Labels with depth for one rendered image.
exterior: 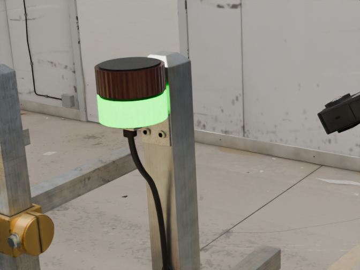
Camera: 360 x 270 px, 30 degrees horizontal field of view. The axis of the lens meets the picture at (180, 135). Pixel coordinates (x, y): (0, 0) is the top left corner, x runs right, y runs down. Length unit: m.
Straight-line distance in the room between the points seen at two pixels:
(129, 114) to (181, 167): 0.09
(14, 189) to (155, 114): 0.30
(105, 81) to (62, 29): 4.14
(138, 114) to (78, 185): 0.41
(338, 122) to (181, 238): 0.20
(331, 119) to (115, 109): 0.24
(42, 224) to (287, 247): 2.07
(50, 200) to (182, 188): 0.32
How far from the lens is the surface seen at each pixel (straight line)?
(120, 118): 0.56
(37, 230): 0.82
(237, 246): 2.83
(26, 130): 1.21
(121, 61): 0.59
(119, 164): 1.01
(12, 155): 0.81
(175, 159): 0.62
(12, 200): 0.82
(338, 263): 0.68
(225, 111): 3.94
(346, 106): 0.69
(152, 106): 0.56
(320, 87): 3.60
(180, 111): 0.61
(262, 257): 0.92
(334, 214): 3.13
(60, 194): 0.93
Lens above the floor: 1.29
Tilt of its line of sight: 18 degrees down
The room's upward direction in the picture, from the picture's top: 3 degrees counter-clockwise
